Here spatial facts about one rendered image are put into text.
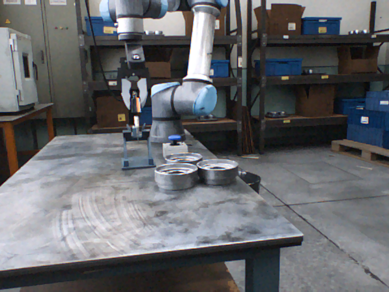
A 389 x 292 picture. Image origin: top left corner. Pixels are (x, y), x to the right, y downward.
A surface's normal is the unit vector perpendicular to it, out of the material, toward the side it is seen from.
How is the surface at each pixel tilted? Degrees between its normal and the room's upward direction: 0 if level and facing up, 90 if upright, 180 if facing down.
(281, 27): 92
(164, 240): 0
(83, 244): 0
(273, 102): 90
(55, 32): 90
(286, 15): 93
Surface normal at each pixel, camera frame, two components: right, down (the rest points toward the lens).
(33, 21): 0.18, 0.20
